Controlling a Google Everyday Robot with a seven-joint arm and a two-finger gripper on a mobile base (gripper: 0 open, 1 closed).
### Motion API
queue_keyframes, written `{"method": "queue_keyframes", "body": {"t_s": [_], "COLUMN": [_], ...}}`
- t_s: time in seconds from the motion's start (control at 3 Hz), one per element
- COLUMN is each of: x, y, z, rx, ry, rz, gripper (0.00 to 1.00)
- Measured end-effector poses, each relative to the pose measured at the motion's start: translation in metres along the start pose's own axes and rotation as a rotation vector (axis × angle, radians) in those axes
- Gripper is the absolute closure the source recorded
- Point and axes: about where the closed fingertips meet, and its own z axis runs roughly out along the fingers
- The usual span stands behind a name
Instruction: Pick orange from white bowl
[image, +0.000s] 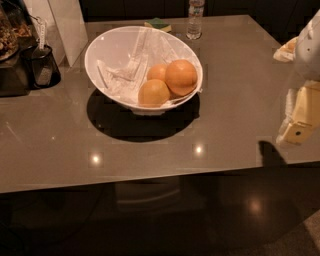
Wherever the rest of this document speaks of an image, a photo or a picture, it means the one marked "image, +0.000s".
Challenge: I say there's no white spoon handle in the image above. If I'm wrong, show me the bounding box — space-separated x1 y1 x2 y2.
37 17 46 51

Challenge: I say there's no white board panel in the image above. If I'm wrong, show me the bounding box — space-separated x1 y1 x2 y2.
23 0 88 67

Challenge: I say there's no green yellow sponge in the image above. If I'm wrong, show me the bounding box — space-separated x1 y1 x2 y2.
144 18 172 33

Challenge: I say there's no clear plastic water bottle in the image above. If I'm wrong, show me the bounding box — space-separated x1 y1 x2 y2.
186 0 205 40

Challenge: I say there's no large orange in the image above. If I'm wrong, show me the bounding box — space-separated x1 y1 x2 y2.
165 59 198 96

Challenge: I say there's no front left orange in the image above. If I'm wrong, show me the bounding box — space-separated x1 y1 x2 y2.
138 79 170 108

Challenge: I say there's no black tray stand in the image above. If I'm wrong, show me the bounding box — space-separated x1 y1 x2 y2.
0 54 30 97

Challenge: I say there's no white bowl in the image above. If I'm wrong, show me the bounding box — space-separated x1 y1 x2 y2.
85 26 203 116

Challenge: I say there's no clear plastic bag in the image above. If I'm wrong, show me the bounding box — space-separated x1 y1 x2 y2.
85 26 203 115

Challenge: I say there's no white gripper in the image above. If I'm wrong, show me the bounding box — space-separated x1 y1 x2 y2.
273 10 320 146

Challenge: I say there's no back orange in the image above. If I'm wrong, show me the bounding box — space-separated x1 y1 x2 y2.
147 64 167 81

